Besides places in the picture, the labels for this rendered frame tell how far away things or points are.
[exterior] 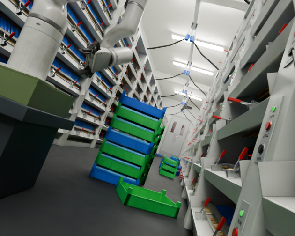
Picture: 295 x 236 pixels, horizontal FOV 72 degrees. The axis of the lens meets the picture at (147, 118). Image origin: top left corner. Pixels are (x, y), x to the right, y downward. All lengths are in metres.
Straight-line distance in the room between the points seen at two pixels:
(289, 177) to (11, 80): 0.67
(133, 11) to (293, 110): 0.89
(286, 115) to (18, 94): 0.62
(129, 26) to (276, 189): 0.92
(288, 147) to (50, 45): 0.71
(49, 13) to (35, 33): 0.08
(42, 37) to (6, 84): 0.19
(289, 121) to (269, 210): 0.14
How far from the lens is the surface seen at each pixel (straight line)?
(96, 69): 0.95
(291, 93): 0.40
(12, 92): 0.68
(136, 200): 1.04
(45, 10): 0.81
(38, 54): 0.77
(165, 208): 1.12
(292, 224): 0.30
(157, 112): 1.30
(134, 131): 1.28
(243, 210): 0.41
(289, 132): 0.38
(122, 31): 1.10
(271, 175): 0.37
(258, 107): 0.55
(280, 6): 0.84
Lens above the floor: 0.30
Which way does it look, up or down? 7 degrees up
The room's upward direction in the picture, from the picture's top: 21 degrees clockwise
